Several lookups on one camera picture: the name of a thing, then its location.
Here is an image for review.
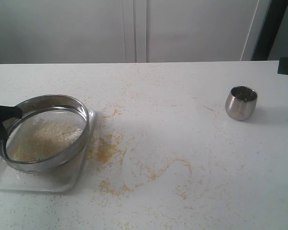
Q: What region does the stainless steel cup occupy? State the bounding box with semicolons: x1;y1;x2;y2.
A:
225;86;258;121

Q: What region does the white cabinet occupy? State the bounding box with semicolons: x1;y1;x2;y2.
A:
0;0;270;64

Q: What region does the round steel mesh sieve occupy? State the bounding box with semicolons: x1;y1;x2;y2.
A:
0;94;89;171

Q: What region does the white square tray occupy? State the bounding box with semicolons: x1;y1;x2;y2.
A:
0;110;96;193

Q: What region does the pile of sieved grains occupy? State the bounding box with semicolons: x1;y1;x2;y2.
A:
7;120;83;162

